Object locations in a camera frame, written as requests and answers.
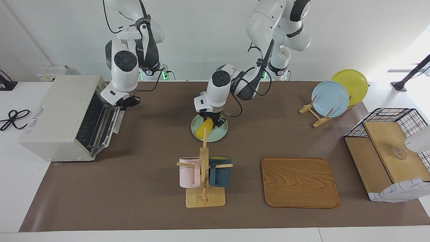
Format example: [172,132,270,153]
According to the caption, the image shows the black wire basket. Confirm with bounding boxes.
[345,108,430,168]

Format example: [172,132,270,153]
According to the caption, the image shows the dark blue mug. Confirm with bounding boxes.
[208,156,232,188]

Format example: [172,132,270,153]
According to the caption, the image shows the coiled black cable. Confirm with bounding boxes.
[0,109,31,131]

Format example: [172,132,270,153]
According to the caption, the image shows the brown table mat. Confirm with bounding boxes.
[18,81,430,232]

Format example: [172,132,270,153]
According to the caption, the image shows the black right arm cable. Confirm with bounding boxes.
[102,0,168,92]

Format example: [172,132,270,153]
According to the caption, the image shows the white toaster oven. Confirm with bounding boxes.
[19,75,115,162]

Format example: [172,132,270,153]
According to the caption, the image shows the black wire basket shelf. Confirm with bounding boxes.
[344,120,430,202]

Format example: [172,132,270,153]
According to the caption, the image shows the yellow corn cob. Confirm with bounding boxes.
[196,118,214,140]

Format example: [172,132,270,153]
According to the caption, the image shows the pale green plate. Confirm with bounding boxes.
[191,114,228,143]

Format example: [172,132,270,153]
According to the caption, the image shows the black clamp base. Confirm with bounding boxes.
[0,69,18,91]

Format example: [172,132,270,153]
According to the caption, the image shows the wooden mug tree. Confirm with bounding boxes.
[177,127,233,208]

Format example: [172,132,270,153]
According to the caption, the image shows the metal oven wire rack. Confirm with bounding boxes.
[77,96,111,151]

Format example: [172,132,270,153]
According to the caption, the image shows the black camera stand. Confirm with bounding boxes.
[391,54,430,92]

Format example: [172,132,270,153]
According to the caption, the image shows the white rounded device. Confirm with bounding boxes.
[404,125,430,154]

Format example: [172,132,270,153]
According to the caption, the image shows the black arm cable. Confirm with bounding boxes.
[102,0,168,92]
[223,39,274,118]

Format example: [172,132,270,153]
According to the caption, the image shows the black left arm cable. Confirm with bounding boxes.
[223,39,274,118]

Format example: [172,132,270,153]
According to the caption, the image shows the brown wooden tray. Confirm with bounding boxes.
[261,157,341,209]

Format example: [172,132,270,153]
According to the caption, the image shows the white checked cloth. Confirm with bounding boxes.
[368,177,430,203]

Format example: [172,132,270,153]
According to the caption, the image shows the white power box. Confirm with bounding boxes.
[36,65,73,82]

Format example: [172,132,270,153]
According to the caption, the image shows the glass oven door with handle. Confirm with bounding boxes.
[89,101,125,159]

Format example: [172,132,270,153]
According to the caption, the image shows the light blue plate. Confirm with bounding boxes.
[311,81,350,118]

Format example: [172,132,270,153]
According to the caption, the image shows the pink mug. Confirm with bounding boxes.
[178,157,202,189]

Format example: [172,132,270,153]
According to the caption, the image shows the wooden plate rack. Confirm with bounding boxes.
[299,84,370,128]

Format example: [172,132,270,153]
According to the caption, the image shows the yellow plate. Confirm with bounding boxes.
[331,69,369,106]

